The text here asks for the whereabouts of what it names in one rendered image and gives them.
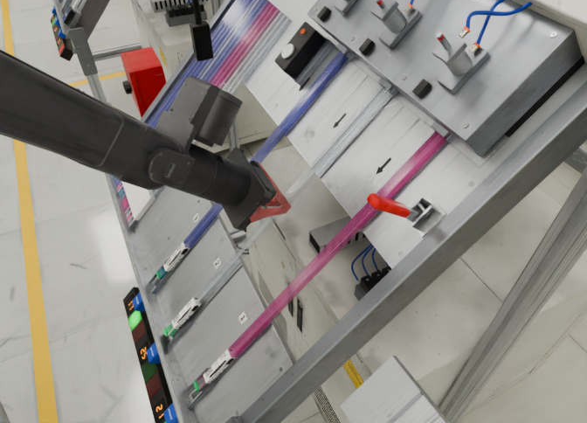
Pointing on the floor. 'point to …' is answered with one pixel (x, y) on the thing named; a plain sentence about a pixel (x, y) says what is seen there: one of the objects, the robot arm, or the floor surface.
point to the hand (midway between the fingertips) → (281, 204)
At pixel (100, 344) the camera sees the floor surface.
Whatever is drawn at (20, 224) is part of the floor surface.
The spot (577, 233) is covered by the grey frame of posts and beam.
